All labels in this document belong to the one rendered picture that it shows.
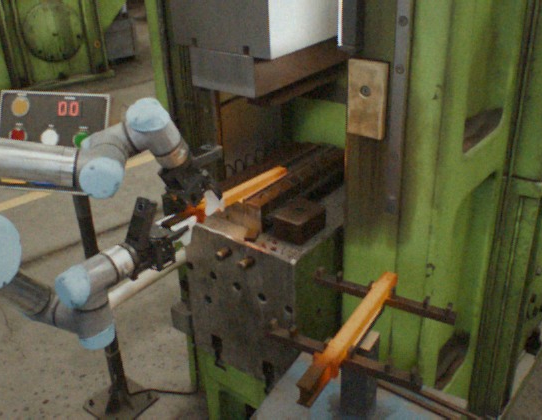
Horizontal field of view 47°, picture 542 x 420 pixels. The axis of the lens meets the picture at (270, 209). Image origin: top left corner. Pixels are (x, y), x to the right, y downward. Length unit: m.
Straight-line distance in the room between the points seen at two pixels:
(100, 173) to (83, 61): 5.28
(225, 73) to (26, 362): 1.70
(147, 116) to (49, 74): 5.11
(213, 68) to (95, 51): 4.99
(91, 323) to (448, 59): 0.90
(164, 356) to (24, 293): 1.38
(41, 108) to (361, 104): 0.92
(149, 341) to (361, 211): 1.43
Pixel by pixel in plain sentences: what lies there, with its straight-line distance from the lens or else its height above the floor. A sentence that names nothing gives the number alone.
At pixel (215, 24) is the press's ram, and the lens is 1.48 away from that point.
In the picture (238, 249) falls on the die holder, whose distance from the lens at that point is 1.59.
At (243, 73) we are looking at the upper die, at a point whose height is 1.32.
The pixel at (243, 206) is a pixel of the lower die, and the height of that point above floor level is 0.98.
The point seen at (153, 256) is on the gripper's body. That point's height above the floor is 0.99.
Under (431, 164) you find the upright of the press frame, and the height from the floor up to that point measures 1.14.
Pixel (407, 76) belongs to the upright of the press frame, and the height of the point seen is 1.33.
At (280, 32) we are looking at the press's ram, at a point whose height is 1.42.
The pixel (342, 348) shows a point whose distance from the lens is 1.18.
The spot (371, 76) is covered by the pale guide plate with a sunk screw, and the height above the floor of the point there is 1.33.
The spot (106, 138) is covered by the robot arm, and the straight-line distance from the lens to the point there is 1.31.
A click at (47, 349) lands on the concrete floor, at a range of 2.84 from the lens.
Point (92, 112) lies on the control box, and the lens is 1.82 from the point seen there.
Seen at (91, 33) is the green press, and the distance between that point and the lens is 6.44.
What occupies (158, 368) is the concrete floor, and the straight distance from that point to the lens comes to 2.61.
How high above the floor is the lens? 1.72
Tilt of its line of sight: 28 degrees down
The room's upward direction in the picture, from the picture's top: 2 degrees counter-clockwise
